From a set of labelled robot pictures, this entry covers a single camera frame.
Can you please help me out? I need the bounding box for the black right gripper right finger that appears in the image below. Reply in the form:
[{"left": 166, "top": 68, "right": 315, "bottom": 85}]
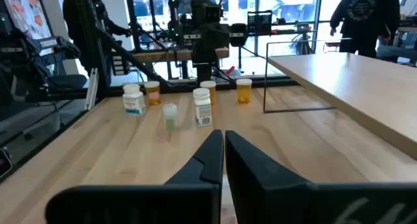
[{"left": 225, "top": 130, "right": 417, "bottom": 224}]

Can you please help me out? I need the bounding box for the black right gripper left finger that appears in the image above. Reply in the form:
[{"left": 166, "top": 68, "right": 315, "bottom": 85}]
[{"left": 45, "top": 130, "right": 225, "bottom": 224}]

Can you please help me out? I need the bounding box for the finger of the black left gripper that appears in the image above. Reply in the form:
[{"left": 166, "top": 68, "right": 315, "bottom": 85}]
[
  {"left": 198, "top": 25, "right": 211, "bottom": 51},
  {"left": 210, "top": 25, "right": 223, "bottom": 51}
]

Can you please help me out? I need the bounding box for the orange pill bottle white cap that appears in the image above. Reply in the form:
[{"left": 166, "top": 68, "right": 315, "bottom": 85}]
[
  {"left": 199, "top": 80, "right": 217, "bottom": 107},
  {"left": 143, "top": 80, "right": 162, "bottom": 107},
  {"left": 235, "top": 77, "right": 253, "bottom": 105}
]

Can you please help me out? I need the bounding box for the white labelled medicine bottle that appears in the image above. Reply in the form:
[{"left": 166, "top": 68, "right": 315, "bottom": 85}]
[{"left": 192, "top": 87, "right": 213, "bottom": 128}]

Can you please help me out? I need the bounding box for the clear bottle with green label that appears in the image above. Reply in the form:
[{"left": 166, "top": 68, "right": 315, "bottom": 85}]
[{"left": 162, "top": 102, "right": 179, "bottom": 132}]

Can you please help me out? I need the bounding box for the wide white medicine bottle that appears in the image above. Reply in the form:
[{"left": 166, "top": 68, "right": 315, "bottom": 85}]
[{"left": 122, "top": 83, "right": 147, "bottom": 117}]

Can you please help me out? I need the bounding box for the wooden workbench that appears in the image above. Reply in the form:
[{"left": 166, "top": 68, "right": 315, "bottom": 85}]
[{"left": 133, "top": 47, "right": 231, "bottom": 64}]

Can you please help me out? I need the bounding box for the silver aluminium bar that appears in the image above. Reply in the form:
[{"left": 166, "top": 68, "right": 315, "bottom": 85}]
[{"left": 84, "top": 67, "right": 99, "bottom": 111}]

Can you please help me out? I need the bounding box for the person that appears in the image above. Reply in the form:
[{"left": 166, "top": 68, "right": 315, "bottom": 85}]
[
  {"left": 61, "top": 0, "right": 134, "bottom": 88},
  {"left": 328, "top": 0, "right": 401, "bottom": 59}
]

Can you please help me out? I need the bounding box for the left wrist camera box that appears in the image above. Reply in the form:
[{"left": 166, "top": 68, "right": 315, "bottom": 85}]
[{"left": 191, "top": 0, "right": 225, "bottom": 23}]

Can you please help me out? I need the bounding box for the black metal rig frame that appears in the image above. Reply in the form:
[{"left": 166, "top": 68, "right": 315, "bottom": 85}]
[{"left": 25, "top": 0, "right": 300, "bottom": 103}]

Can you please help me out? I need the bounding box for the wooden shelf with black frame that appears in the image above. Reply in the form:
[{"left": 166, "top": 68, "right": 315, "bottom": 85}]
[{"left": 263, "top": 38, "right": 417, "bottom": 160}]

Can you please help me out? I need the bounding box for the colourful wall poster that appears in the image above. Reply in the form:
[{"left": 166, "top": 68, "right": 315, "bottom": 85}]
[{"left": 0, "top": 0, "right": 53, "bottom": 39}]

